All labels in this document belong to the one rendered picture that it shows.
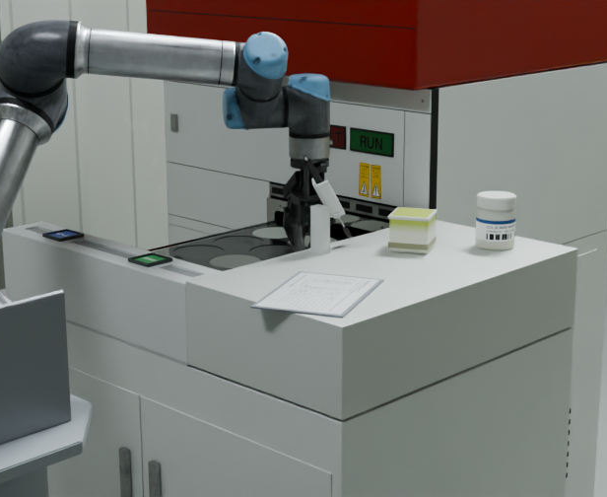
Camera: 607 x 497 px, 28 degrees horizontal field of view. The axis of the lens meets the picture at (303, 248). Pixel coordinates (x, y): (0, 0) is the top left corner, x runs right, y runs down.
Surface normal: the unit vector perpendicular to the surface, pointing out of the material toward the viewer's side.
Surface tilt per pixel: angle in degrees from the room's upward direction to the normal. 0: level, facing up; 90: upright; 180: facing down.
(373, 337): 90
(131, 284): 90
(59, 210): 90
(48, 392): 90
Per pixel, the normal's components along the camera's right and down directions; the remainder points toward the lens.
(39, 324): 0.72, 0.17
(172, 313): -0.70, 0.18
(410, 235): -0.30, 0.24
